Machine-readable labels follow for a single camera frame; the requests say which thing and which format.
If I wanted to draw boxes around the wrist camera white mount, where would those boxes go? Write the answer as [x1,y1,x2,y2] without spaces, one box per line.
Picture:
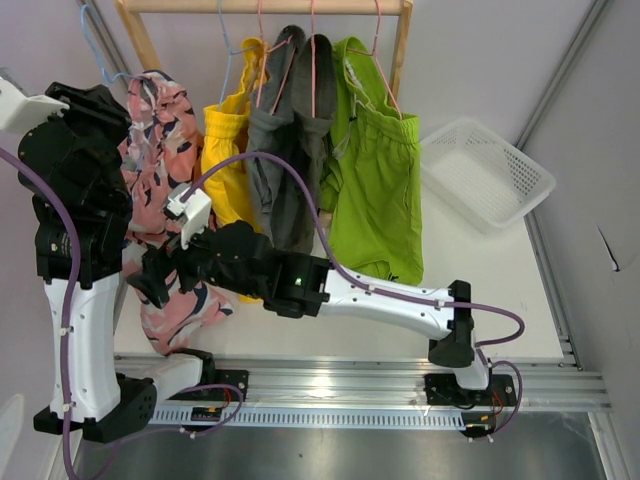
[0,78,69,135]
[164,184,211,250]

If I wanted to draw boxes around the pink wire hanger left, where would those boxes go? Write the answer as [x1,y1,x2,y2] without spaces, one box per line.
[255,0,298,111]

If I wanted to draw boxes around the pink shark print shorts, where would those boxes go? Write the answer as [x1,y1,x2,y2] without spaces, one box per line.
[119,70,233,355]

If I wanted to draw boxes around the pink wire hanger right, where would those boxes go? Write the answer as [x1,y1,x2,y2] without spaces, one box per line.
[346,0,407,121]

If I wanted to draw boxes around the pink wire hanger middle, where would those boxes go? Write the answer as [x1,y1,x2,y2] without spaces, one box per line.
[310,0,317,118]

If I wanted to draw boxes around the white plastic basket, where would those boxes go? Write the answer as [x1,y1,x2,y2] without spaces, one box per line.
[420,118,556,234]

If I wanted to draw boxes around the wooden clothes rack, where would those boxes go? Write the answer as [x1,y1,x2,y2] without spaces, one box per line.
[114,1,413,107]

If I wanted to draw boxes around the light blue wire hanger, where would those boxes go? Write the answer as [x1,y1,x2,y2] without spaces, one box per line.
[79,4,139,86]
[217,0,257,104]

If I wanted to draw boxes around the yellow shorts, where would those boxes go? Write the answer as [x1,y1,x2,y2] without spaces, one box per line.
[200,37,269,231]

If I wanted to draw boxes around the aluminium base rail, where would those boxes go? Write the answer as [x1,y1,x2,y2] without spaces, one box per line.
[112,352,613,414]

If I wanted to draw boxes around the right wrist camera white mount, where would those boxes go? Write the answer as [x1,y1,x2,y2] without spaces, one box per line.
[164,184,211,250]

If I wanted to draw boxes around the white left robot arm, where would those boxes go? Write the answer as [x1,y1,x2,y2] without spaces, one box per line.
[17,72,246,443]

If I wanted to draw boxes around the pink wire hanger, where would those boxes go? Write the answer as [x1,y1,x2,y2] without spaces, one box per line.
[346,0,407,121]
[255,0,298,111]
[310,0,317,118]

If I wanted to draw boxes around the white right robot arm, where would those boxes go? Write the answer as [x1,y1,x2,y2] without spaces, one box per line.
[126,221,493,404]

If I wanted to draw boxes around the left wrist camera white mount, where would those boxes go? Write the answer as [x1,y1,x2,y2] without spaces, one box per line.
[0,78,69,135]

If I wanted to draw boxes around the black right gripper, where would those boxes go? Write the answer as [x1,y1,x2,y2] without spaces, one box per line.
[126,215,264,311]

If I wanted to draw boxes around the lime green shorts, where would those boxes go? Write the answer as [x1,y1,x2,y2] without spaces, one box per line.
[321,37,424,285]

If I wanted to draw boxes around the grey shorts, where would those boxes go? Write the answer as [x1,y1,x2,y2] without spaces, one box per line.
[246,25,338,254]

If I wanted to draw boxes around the slotted cable duct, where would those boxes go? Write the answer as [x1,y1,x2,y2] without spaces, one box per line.
[149,405,465,431]

